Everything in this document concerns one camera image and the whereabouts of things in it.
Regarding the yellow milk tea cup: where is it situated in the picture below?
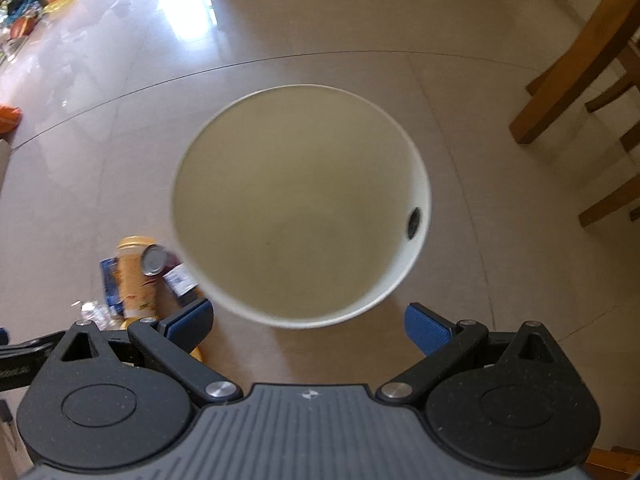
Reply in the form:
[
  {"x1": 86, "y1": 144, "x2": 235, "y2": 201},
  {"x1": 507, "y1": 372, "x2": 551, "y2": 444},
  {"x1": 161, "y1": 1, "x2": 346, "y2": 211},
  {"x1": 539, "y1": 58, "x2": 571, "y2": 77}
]
[{"x1": 116, "y1": 235, "x2": 157, "y2": 318}]

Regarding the orange object on floor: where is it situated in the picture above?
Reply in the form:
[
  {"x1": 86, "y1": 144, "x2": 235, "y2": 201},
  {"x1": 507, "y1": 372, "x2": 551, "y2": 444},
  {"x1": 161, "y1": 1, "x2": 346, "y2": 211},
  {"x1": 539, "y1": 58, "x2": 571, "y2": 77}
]
[{"x1": 0, "y1": 104, "x2": 23, "y2": 136}]

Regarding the clear plastic bottle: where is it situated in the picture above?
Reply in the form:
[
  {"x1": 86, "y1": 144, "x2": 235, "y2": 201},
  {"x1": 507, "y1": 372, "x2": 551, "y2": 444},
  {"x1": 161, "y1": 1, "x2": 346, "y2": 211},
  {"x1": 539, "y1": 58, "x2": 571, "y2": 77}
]
[{"x1": 72, "y1": 301, "x2": 120, "y2": 330}]

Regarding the blue juice carton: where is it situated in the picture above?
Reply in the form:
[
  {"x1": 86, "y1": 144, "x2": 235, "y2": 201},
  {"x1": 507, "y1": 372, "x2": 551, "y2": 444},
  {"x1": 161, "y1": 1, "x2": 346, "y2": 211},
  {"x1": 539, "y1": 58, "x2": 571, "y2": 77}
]
[{"x1": 100, "y1": 257, "x2": 124, "y2": 318}]

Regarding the wooden chair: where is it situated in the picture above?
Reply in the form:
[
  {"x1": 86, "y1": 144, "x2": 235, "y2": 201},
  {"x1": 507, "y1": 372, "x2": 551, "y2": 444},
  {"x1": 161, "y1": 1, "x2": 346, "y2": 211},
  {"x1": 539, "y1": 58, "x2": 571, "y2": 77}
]
[{"x1": 508, "y1": 0, "x2": 640, "y2": 228}]

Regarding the white plastic bucket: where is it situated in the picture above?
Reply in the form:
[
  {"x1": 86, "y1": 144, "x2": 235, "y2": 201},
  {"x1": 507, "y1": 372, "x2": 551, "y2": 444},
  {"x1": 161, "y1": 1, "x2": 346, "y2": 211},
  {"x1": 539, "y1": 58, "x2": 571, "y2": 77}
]
[{"x1": 170, "y1": 84, "x2": 432, "y2": 330}]

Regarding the red tin can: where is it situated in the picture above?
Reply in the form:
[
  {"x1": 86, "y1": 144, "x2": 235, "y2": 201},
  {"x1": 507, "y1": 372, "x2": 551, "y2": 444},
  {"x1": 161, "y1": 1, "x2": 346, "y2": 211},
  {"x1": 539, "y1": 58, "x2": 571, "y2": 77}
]
[{"x1": 140, "y1": 244, "x2": 168, "y2": 278}]

